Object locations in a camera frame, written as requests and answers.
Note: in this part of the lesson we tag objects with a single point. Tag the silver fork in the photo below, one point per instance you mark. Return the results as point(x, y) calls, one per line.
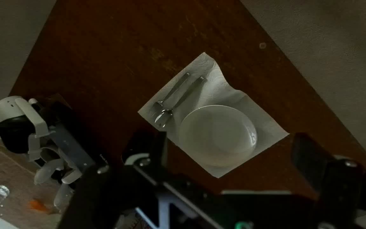
point(163, 116)

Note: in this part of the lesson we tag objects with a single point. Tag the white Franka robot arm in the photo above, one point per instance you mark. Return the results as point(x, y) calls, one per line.
point(18, 106)

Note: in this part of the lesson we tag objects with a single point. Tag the small orange object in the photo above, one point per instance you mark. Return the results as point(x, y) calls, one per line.
point(38, 205)

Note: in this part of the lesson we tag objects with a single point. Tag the white round plate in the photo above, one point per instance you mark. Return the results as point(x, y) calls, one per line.
point(216, 135)

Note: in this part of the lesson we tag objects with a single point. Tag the wooden robot mounting board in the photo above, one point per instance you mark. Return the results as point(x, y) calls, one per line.
point(5, 169)

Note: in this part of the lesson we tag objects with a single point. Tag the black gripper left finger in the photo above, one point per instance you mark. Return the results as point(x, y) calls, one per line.
point(146, 148)

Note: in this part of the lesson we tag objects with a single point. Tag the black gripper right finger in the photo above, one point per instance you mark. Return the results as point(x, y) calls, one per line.
point(318, 169)

